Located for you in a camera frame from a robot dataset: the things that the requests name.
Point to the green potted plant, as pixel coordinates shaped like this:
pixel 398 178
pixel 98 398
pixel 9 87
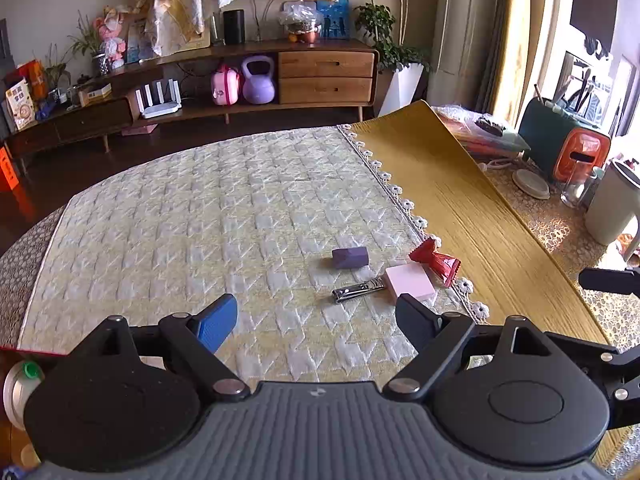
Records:
pixel 380 10

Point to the wooden cabinet drawer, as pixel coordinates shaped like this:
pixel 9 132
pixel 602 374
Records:
pixel 326 64
pixel 326 91

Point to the white planter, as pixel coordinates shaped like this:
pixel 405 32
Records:
pixel 405 90

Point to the clear drinking glass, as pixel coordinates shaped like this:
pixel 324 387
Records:
pixel 575 190

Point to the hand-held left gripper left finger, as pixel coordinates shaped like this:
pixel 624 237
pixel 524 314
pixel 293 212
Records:
pixel 217 325

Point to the beige window curtain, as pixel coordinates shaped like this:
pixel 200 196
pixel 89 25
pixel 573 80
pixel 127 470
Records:
pixel 470 35

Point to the white router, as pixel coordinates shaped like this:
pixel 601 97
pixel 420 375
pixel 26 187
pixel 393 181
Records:
pixel 157 105

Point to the clear plastic bag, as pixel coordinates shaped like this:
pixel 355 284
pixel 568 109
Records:
pixel 300 22

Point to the bottle with green cap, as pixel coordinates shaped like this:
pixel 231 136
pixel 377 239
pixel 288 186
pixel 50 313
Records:
pixel 17 390

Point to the orange container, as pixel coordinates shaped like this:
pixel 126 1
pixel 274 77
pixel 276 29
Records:
pixel 582 157

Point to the golden lace tablecloth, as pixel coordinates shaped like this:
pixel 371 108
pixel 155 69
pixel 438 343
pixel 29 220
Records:
pixel 555 230

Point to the red sign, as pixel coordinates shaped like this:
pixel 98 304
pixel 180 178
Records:
pixel 6 170

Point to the plastic bag with items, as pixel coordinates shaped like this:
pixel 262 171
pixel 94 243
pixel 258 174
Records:
pixel 472 137

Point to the blue picture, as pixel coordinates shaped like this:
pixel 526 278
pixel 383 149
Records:
pixel 332 20

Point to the purple kettlebell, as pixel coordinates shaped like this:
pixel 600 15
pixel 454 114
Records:
pixel 258 82

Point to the wooden media cabinet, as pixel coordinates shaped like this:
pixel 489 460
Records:
pixel 165 58

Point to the black cylinder speaker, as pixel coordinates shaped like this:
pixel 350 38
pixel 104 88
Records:
pixel 233 26

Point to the cream quilted tablecloth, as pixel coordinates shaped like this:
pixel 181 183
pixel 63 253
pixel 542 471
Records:
pixel 200 210

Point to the red candy wrapper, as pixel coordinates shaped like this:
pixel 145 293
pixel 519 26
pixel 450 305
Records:
pixel 440 262

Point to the printed snack box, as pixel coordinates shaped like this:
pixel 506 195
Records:
pixel 20 105

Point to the white round lid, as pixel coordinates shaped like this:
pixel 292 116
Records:
pixel 531 183

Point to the purple eraser block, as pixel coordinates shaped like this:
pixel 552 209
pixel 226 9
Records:
pixel 350 257

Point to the white pitcher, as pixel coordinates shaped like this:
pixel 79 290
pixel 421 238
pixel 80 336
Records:
pixel 612 205

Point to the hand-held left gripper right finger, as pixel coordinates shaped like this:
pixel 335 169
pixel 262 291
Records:
pixel 414 317

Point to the dark small item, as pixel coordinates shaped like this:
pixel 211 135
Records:
pixel 490 125

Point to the metal nail clipper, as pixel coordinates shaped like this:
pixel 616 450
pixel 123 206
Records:
pixel 352 292

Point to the pink toy backpack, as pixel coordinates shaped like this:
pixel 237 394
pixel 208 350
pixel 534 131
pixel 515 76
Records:
pixel 225 85

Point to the grey patterned table cover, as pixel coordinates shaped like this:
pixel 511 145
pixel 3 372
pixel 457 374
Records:
pixel 25 270

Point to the clear glass vase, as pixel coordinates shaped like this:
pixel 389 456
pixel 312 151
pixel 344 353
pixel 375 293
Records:
pixel 216 27

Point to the dark green bag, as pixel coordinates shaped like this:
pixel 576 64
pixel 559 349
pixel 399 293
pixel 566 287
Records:
pixel 542 135

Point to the pink doll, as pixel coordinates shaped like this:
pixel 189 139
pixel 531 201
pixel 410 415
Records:
pixel 112 35

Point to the mesh pen cup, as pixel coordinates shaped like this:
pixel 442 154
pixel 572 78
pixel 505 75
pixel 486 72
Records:
pixel 100 63

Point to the orange paper bag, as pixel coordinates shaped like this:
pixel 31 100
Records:
pixel 34 75

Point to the small cardboard box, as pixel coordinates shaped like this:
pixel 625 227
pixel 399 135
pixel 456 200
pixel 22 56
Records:
pixel 95 93

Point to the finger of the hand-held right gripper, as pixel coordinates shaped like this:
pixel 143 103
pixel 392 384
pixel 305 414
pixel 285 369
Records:
pixel 602 356
pixel 607 280

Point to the flat pink box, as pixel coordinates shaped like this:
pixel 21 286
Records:
pixel 140 130

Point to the pink eraser block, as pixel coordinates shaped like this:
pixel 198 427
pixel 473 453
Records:
pixel 407 280

